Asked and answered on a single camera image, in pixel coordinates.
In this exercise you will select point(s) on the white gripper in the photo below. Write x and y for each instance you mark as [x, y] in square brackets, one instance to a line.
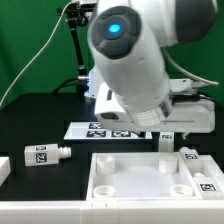
[186, 112]

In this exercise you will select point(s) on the white square tabletop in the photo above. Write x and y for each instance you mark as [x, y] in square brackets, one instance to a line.
[140, 176]

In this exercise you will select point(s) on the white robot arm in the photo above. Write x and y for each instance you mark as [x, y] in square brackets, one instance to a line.
[127, 39]

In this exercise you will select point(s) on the white left obstacle block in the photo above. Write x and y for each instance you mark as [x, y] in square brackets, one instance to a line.
[5, 169]

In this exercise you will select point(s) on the white right obstacle rail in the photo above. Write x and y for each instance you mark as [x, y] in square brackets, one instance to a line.
[211, 169]

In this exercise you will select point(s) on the white obstacle rail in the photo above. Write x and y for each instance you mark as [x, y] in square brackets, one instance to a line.
[211, 169]
[114, 212]

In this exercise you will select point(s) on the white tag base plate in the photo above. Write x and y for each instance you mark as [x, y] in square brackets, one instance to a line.
[95, 131]

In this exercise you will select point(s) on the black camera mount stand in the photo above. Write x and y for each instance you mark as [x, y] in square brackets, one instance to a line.
[75, 17]

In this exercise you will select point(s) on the white front obstacle rail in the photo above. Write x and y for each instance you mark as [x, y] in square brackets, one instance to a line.
[114, 212]

